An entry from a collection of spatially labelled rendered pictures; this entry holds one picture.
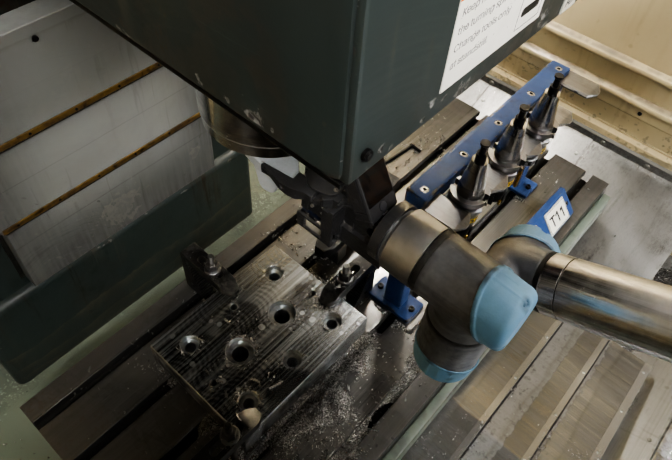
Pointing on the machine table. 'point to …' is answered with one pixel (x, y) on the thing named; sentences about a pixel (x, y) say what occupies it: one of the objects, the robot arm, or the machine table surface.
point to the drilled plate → (262, 296)
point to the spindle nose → (234, 131)
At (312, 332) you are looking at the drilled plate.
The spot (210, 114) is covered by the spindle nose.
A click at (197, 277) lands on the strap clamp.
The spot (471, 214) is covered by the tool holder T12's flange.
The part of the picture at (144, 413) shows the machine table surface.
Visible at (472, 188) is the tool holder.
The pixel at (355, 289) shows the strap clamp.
